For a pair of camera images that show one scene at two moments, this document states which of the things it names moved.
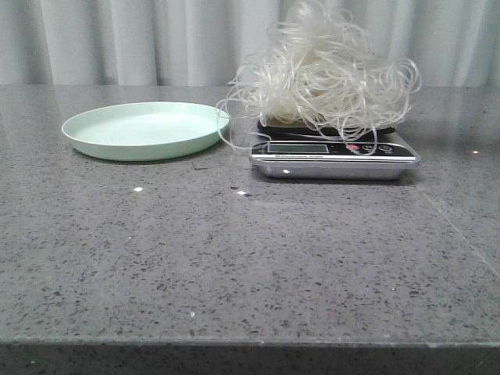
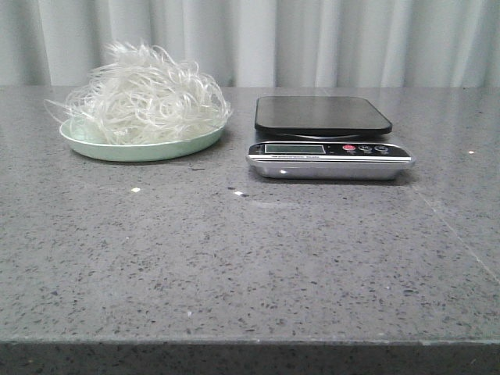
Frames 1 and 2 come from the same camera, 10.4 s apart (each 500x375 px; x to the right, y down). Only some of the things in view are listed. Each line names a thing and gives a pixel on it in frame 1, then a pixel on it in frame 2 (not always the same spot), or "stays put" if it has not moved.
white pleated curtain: x=211 y=43 stays put
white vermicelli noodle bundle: x=320 y=70 -> x=141 y=95
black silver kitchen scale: x=305 y=151 stays put
